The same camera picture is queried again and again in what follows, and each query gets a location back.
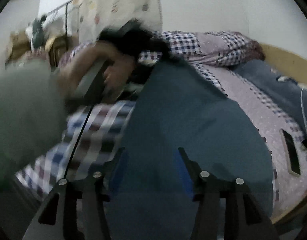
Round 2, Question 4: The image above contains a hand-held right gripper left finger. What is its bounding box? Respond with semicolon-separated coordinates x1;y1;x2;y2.
22;147;126;240

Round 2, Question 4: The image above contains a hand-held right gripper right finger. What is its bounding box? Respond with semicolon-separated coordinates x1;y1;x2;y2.
174;147;280;240

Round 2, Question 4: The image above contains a blue sweatshirt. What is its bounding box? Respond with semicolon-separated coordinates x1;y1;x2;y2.
103;60;274;240

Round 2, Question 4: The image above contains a person's left forearm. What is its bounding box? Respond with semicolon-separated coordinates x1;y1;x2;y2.
0;60;69;193

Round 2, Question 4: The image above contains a black clothes rack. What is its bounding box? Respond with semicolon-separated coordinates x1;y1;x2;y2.
47;1;76;45

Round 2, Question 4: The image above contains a person's left hand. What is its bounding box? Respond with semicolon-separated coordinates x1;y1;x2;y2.
56;41;136;93

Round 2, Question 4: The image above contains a pineapple print curtain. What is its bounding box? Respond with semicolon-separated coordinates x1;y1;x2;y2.
68;0;164;43

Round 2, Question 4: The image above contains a checked quilt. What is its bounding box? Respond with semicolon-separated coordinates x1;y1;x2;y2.
57;30;266;68

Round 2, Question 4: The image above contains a black smartphone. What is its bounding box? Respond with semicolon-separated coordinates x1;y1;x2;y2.
281;129;302;177

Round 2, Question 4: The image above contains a brown cardboard box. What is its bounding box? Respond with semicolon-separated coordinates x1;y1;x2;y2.
10;30;34;60

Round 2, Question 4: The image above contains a blue printed pillow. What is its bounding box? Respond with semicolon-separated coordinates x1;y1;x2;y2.
231;59;307;155

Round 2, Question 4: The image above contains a wooden headboard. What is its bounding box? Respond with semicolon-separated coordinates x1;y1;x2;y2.
259;42;307;93

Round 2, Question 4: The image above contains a black cable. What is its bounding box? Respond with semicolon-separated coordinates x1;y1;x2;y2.
65;106;92;178

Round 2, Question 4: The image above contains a wooden bed frame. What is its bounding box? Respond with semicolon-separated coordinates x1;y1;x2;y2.
271;195;307;225

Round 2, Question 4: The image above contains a white cable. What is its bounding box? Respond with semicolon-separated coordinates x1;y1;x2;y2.
300;86;307;140

